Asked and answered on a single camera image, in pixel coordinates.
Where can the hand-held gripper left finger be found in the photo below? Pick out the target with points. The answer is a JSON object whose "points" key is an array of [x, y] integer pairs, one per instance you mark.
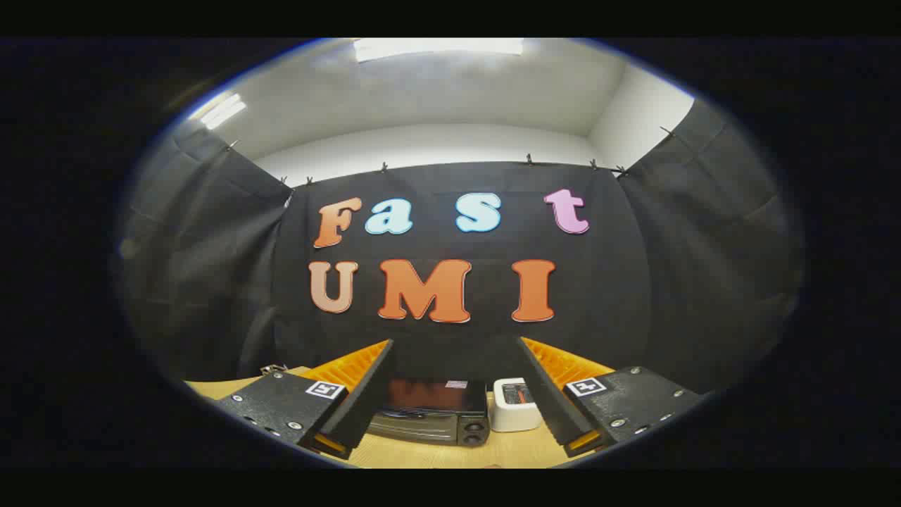
{"points": [[362, 408]]}

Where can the white box appliance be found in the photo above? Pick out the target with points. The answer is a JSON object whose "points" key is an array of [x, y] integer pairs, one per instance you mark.
{"points": [[514, 415]]}

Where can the black backdrop cloth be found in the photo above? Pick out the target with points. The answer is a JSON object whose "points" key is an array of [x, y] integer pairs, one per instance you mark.
{"points": [[619, 282]]}

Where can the black toaster oven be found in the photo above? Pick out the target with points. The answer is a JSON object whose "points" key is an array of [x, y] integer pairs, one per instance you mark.
{"points": [[429, 422]]}

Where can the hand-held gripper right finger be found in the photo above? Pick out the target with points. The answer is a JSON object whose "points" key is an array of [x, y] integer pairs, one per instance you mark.
{"points": [[549, 401]]}

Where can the wide ceiling light panel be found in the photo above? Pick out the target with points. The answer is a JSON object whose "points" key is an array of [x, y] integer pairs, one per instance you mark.
{"points": [[436, 48]]}

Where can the small ceiling light panel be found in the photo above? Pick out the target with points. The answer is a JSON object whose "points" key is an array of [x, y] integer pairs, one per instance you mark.
{"points": [[222, 111]]}

